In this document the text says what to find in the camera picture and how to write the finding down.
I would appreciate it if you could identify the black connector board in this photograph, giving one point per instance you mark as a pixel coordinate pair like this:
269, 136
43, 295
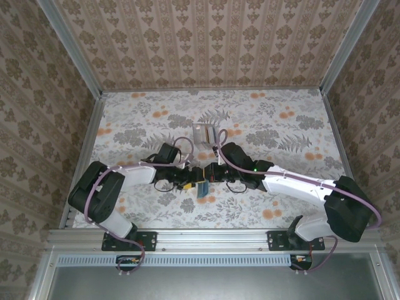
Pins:
301, 261
128, 261

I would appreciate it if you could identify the aluminium frame bar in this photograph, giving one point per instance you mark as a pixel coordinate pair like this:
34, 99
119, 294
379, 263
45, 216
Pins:
347, 47
212, 90
339, 140
72, 47
86, 150
43, 275
379, 275

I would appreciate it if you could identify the aluminium mounting rail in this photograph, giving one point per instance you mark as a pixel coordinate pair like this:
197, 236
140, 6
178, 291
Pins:
212, 240

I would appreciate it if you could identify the teal leather card holder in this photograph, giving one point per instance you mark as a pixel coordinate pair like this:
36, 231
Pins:
202, 191

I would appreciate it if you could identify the clear acrylic card stand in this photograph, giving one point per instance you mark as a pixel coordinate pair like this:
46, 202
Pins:
199, 136

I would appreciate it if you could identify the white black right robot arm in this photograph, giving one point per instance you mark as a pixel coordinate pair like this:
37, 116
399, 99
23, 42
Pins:
293, 187

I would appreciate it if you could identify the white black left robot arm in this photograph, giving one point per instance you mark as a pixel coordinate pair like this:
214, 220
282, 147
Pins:
137, 175

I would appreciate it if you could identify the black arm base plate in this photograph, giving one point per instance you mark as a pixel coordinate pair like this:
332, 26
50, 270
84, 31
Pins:
278, 241
147, 241

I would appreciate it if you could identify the dark blue credit card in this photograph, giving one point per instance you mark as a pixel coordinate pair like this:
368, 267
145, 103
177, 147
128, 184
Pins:
212, 134

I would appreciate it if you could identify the grey metal panel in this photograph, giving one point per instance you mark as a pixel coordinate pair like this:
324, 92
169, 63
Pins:
212, 284

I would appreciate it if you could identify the orange credit card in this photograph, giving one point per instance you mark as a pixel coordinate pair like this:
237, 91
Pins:
207, 133

